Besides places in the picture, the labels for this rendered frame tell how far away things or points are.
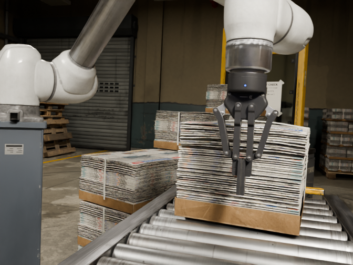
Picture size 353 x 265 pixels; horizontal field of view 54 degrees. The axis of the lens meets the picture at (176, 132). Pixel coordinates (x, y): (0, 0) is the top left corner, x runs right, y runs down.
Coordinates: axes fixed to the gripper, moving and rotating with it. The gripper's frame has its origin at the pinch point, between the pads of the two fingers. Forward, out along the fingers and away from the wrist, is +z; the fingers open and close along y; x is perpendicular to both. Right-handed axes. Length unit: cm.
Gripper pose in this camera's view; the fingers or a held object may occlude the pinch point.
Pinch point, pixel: (241, 176)
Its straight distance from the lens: 70.4
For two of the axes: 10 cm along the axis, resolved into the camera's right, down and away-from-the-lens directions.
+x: -2.7, 0.4, -9.6
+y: -9.6, -0.6, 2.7
